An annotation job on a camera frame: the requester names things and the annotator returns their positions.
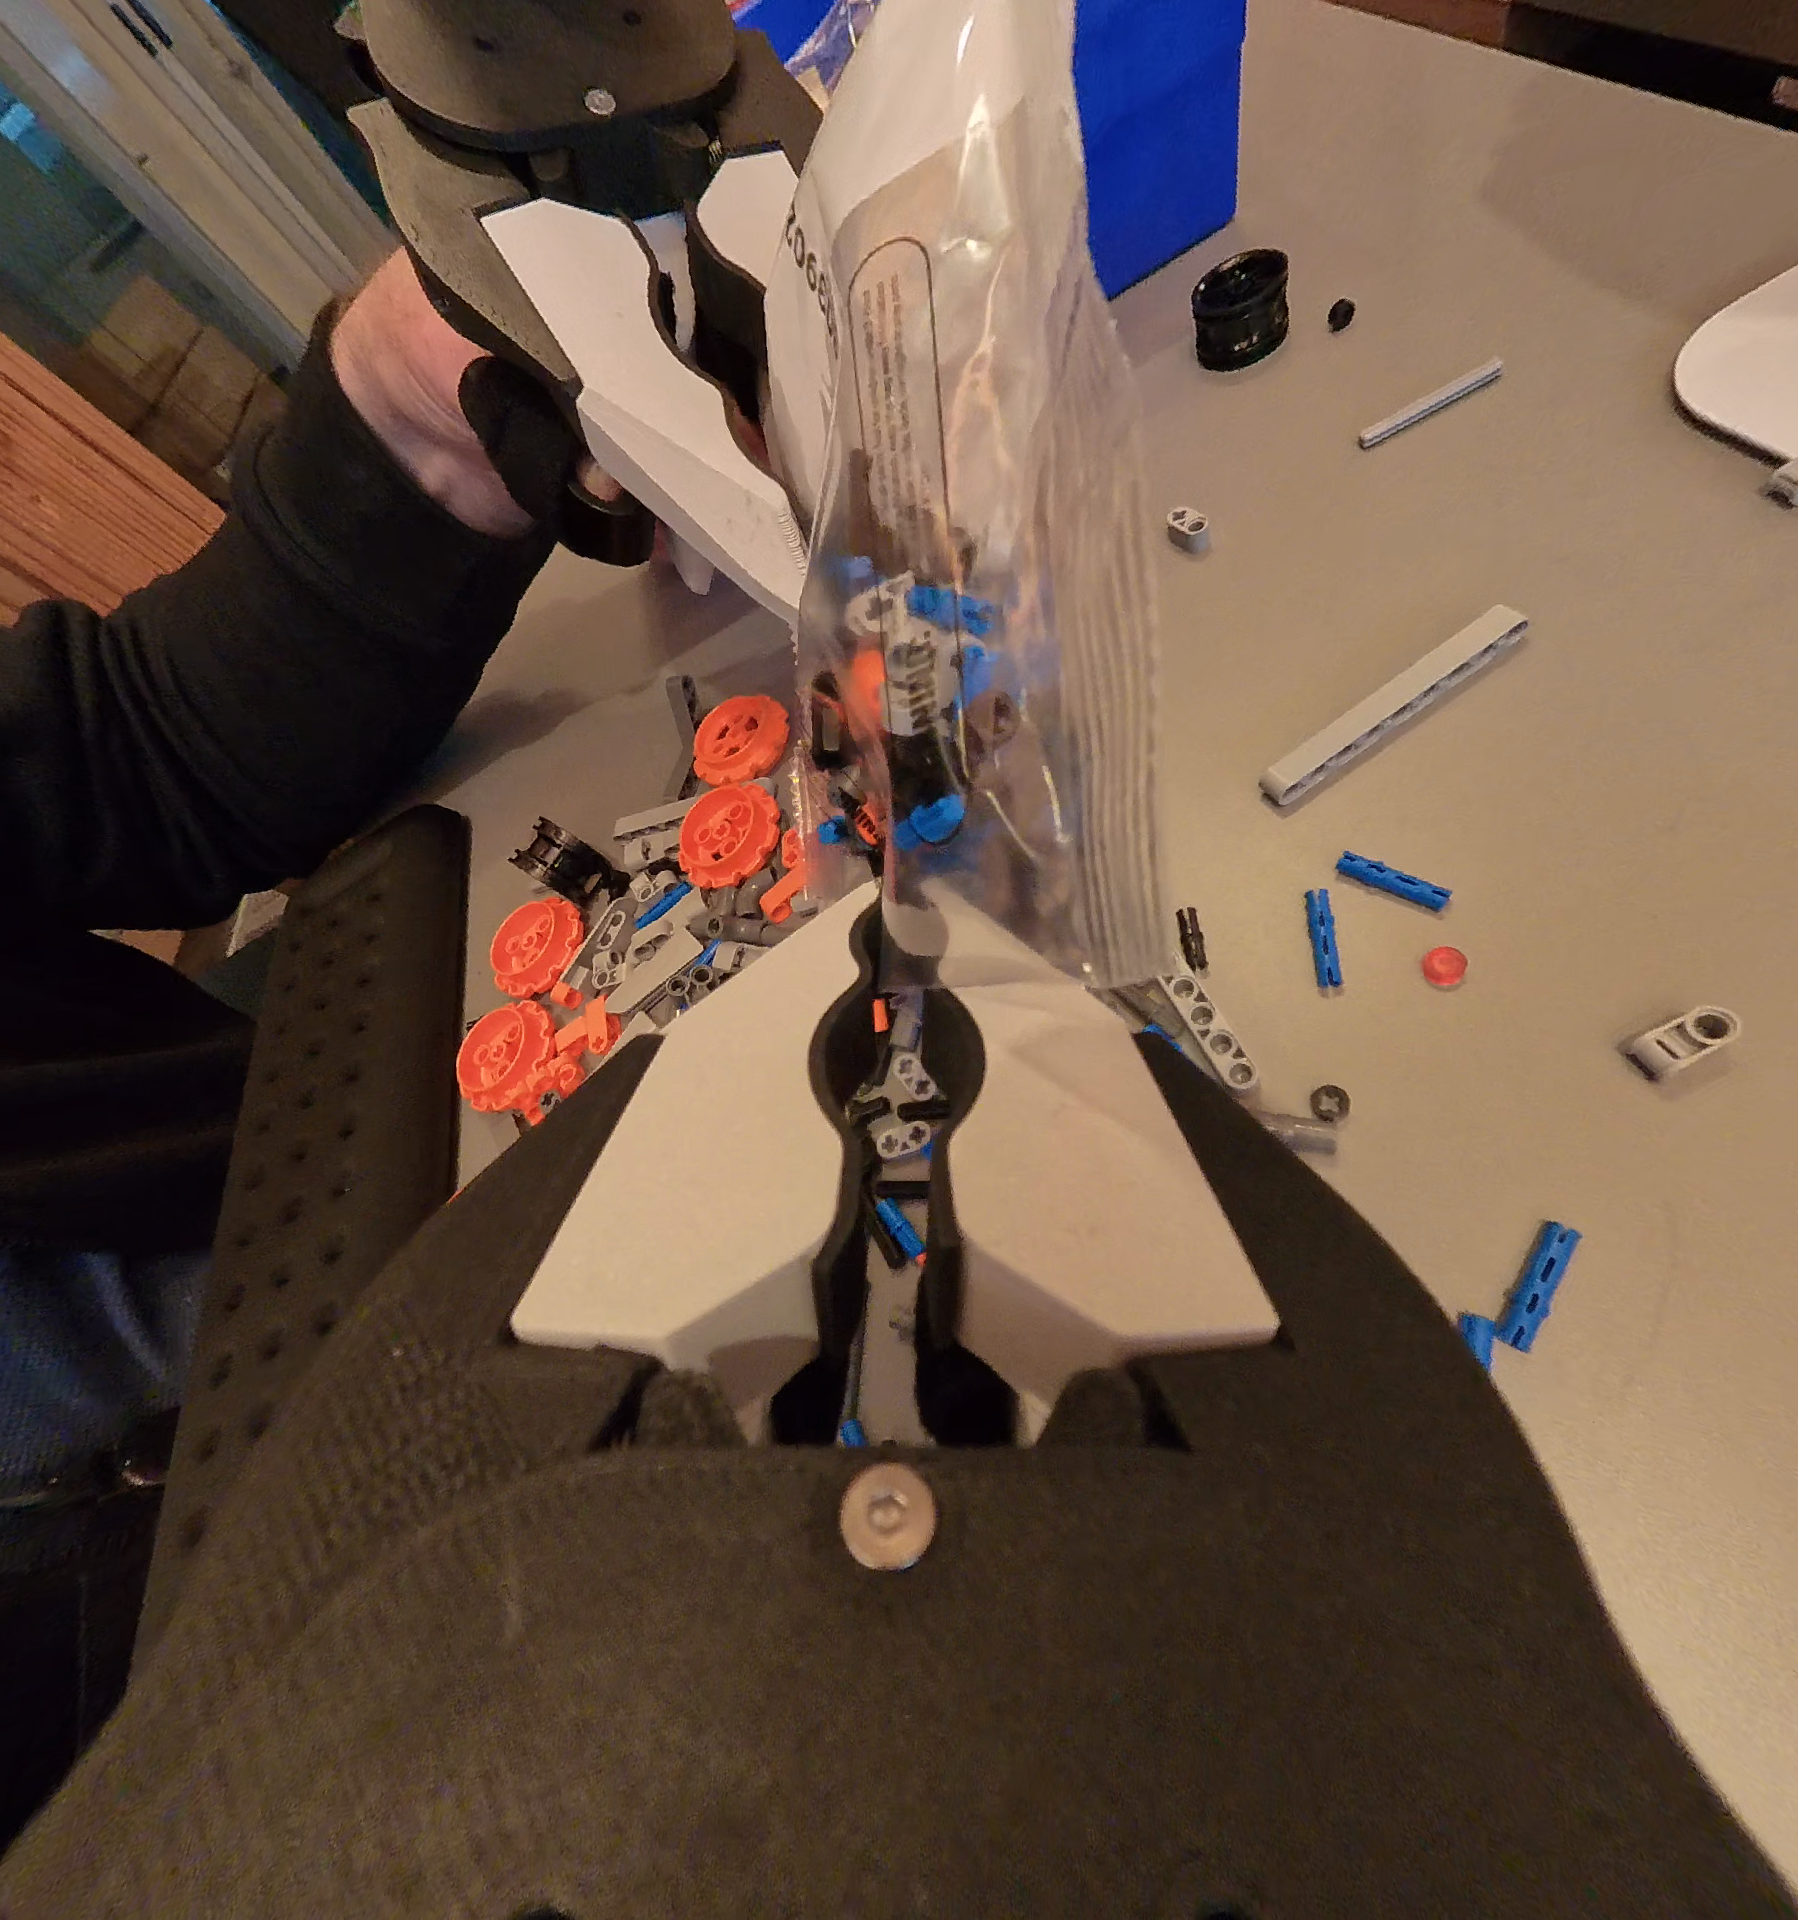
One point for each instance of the small grey round connector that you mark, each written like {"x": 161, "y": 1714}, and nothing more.
{"x": 1187, "y": 528}

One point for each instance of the person's blue jeans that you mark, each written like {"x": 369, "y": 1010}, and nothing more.
{"x": 45, "y": 1350}

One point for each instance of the person's black jacket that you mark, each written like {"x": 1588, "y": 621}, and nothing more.
{"x": 89, "y": 1082}

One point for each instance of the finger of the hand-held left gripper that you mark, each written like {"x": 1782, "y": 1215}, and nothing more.
{"x": 750, "y": 211}
{"x": 614, "y": 346}

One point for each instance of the blue labelled plastic bin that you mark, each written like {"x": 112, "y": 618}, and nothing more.
{"x": 1155, "y": 151}

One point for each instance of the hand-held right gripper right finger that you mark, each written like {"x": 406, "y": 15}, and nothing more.
{"x": 1109, "y": 1201}

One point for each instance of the person's left hand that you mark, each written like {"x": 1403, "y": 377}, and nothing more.
{"x": 418, "y": 405}

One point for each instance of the light grey long beam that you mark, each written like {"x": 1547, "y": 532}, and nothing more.
{"x": 1394, "y": 707}

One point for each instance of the set of orange toothed wheels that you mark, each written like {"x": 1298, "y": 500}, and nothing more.
{"x": 730, "y": 835}

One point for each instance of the pile of small building pieces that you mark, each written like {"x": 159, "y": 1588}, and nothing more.
{"x": 660, "y": 961}

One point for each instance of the thin grey axle piece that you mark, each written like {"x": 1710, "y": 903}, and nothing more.
{"x": 1433, "y": 403}

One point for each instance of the grey two-hole connector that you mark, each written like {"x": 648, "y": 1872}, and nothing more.
{"x": 1678, "y": 1043}

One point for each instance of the white backed clear parts bag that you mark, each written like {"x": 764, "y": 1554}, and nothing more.
{"x": 989, "y": 450}

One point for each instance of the small grey clip piece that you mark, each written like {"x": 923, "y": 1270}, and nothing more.
{"x": 1797, "y": 483}

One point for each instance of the small red bead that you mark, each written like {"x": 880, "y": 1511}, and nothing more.
{"x": 1444, "y": 967}

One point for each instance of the white and wood book stand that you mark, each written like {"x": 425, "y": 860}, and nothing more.
{"x": 1784, "y": 360}

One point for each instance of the black plastic wheel rim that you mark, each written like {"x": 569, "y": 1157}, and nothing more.
{"x": 1240, "y": 310}
{"x": 553, "y": 856}

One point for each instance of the blue pin piece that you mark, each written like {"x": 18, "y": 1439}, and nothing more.
{"x": 1323, "y": 938}
{"x": 1536, "y": 1281}
{"x": 1392, "y": 882}

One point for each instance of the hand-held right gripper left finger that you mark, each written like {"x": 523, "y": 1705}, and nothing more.
{"x": 689, "y": 1201}

